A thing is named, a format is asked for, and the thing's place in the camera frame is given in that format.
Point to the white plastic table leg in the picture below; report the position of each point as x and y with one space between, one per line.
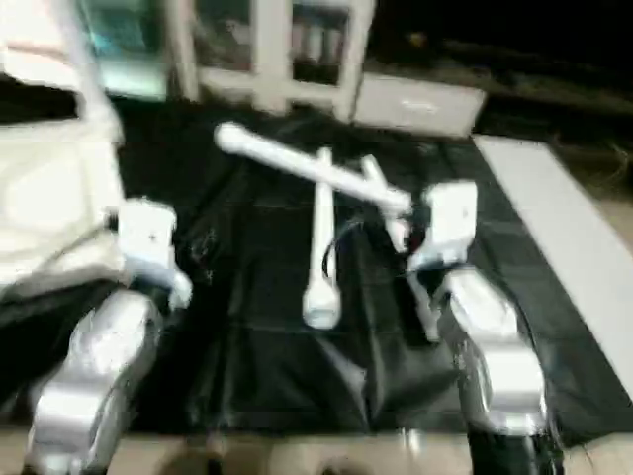
94 89
307 166
386 198
322 257

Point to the white plastic table top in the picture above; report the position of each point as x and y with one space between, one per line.
49 208

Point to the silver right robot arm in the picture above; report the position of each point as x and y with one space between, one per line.
495 346

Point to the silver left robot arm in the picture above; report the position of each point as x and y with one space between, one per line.
99 376

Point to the white drawer unit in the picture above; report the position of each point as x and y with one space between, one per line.
420 104

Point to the black table mat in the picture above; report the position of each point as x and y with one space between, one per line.
267 346

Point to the white glass door cabinet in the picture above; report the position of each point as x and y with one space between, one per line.
267 49

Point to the teal plastic stool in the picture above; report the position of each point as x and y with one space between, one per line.
124 30

